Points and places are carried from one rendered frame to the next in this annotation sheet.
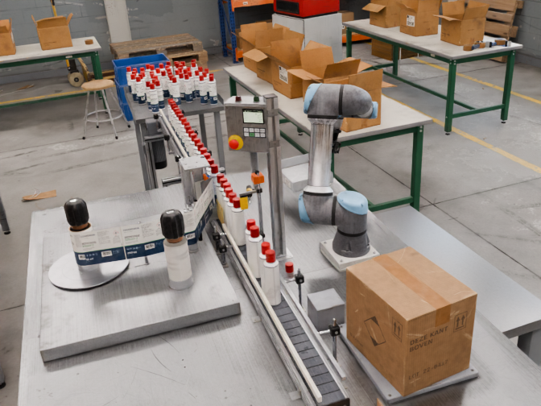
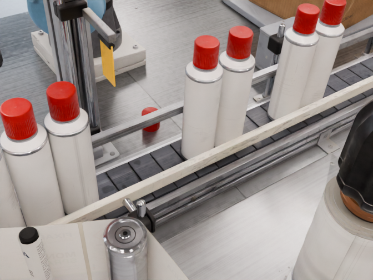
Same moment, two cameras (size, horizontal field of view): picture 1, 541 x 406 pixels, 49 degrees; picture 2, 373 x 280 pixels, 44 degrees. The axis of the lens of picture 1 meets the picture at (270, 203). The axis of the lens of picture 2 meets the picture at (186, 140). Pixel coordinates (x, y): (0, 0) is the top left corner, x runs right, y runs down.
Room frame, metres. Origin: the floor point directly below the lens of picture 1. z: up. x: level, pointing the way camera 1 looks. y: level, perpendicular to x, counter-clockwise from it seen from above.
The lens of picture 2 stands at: (2.12, 0.56, 1.41)
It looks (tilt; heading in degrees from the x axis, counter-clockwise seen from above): 44 degrees down; 250
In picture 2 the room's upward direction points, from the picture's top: 4 degrees clockwise
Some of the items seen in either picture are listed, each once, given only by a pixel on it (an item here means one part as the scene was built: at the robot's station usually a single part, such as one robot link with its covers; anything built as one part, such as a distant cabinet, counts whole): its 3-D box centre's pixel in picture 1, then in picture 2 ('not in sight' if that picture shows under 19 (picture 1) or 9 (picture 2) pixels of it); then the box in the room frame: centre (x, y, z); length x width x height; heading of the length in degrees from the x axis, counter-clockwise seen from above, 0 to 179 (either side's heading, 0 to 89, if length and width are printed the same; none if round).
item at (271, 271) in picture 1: (271, 277); (318, 57); (1.70, 0.01, 0.98); 0.05 x 0.05 x 0.20
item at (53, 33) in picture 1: (55, 30); not in sight; (7.19, 2.37, 0.97); 0.48 x 0.47 x 0.37; 22
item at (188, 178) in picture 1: (199, 189); not in sight; (2.39, 0.31, 1.01); 0.14 x 0.13 x 0.26; 16
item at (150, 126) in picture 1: (153, 143); not in sight; (3.84, 0.77, 0.71); 0.15 x 0.12 x 0.34; 106
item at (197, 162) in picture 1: (194, 162); not in sight; (2.39, 0.32, 1.14); 0.14 x 0.11 x 0.01; 16
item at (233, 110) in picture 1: (251, 124); not in sight; (2.14, 0.05, 1.38); 0.17 x 0.10 x 0.19; 72
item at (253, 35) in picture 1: (261, 47); not in sight; (5.46, -0.01, 0.97); 0.45 x 0.40 x 0.37; 111
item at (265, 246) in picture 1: (267, 269); (293, 66); (1.75, 0.03, 0.98); 0.05 x 0.05 x 0.20
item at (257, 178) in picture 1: (252, 210); (89, 81); (2.08, 0.07, 1.05); 0.10 x 0.04 x 0.33; 106
